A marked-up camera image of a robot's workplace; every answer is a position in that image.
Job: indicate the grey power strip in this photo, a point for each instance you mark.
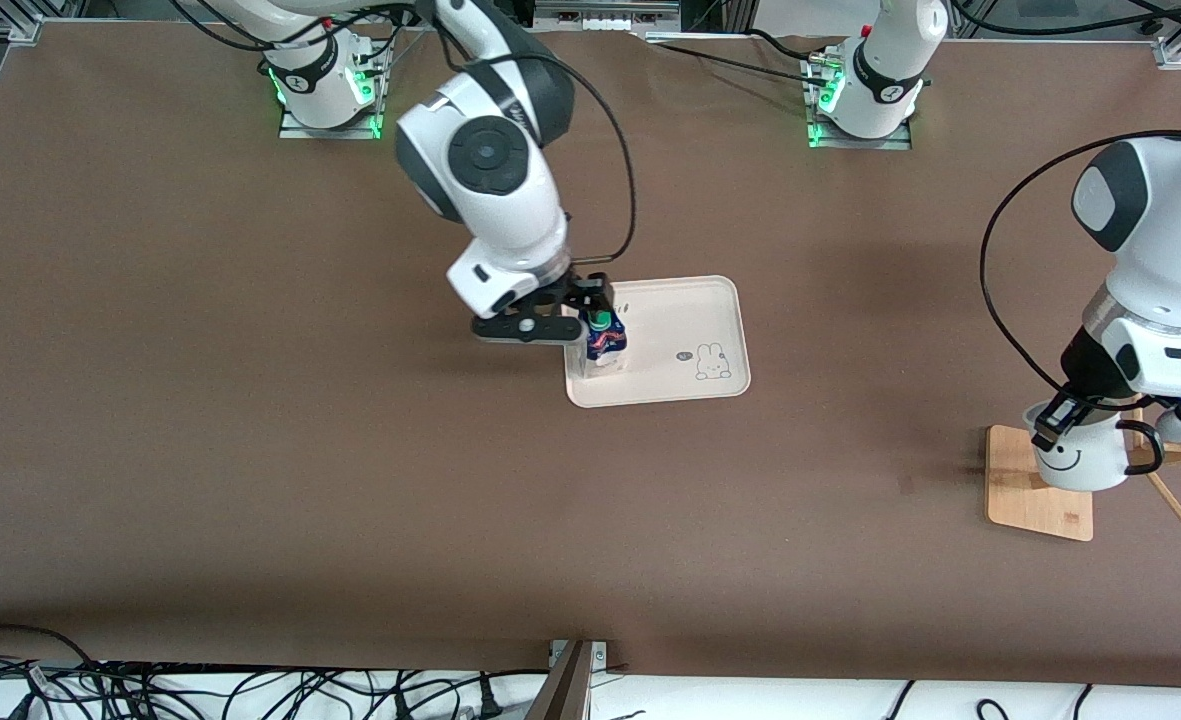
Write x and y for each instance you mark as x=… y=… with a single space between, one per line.
x=605 y=15

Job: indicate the blue milk carton green cap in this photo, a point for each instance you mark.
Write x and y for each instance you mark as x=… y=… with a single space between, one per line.
x=608 y=345

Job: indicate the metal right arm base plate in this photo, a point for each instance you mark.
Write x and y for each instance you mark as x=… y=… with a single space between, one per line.
x=330 y=132

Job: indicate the white smiley face mug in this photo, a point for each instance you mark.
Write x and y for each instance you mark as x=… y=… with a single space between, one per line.
x=1090 y=465

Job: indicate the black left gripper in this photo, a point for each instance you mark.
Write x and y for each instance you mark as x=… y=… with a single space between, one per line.
x=1083 y=370

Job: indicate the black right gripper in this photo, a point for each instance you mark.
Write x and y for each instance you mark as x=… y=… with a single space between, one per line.
x=583 y=296

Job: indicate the grey metal post bracket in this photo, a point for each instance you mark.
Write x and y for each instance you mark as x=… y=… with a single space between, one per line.
x=570 y=690

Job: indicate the aluminium corner bracket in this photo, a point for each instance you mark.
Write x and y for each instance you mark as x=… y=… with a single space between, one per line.
x=1172 y=52

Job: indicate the wooden mug stand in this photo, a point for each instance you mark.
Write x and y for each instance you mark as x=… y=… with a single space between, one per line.
x=1020 y=500

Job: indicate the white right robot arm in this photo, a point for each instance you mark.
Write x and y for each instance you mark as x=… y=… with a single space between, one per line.
x=490 y=190

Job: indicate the cream rabbit print tray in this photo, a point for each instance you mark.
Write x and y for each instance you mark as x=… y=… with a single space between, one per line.
x=680 y=310

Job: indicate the paper table cover sheet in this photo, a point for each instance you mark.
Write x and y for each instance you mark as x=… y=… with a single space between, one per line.
x=590 y=550

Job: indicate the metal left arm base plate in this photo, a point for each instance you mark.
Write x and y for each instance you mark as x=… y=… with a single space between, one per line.
x=860 y=143

